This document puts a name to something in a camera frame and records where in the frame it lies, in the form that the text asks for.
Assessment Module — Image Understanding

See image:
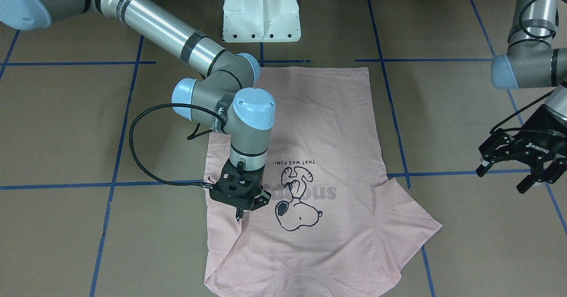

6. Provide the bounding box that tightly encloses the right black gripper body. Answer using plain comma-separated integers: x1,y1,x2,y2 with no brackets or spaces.
230,183,272,211

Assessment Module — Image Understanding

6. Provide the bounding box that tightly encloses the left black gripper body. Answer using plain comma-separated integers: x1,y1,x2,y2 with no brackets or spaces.
489,104,567,168

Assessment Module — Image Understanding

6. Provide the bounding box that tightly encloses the pink printed t-shirt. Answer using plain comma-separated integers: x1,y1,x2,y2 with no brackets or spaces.
204,66,441,297

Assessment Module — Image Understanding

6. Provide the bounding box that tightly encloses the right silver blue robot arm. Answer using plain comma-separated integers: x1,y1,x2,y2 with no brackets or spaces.
1,0,276,219

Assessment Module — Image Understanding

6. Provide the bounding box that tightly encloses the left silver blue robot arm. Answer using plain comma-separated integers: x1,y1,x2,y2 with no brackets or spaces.
476,0,567,194

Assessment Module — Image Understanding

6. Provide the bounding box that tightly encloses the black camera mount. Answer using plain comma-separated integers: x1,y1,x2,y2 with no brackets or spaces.
209,160,265,211

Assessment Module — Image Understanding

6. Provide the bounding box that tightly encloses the black braided cable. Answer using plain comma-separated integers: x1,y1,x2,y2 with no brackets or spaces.
489,0,567,133
129,103,226,187

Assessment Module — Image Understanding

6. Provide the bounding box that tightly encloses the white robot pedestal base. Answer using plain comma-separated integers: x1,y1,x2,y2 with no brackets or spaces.
221,0,302,43

